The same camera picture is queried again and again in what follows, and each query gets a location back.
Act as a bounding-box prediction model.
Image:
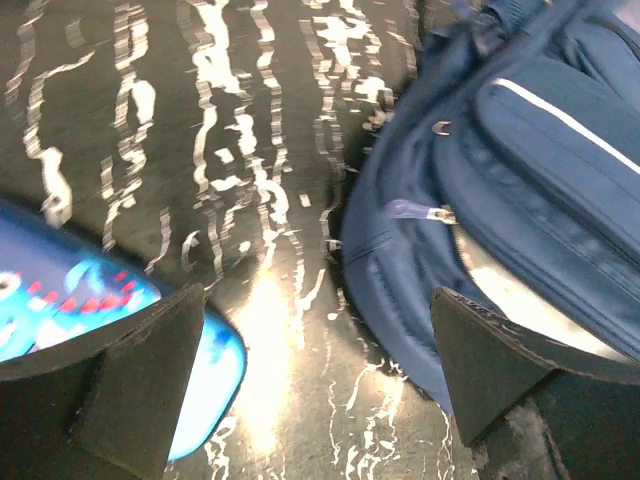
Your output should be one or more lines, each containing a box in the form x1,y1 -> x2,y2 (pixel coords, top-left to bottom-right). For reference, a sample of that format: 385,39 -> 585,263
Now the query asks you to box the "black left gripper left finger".
1,284 -> 204,479

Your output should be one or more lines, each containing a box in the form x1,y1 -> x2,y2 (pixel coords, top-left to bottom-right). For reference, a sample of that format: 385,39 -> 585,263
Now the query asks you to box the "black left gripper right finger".
431,288 -> 639,479

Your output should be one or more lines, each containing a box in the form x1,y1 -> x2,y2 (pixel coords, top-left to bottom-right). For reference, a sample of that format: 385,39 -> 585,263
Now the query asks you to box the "blue patterned pencil case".
1,201 -> 247,461

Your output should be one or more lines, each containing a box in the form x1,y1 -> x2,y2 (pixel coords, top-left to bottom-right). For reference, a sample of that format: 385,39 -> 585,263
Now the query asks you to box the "navy blue student backpack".
341,1 -> 639,411

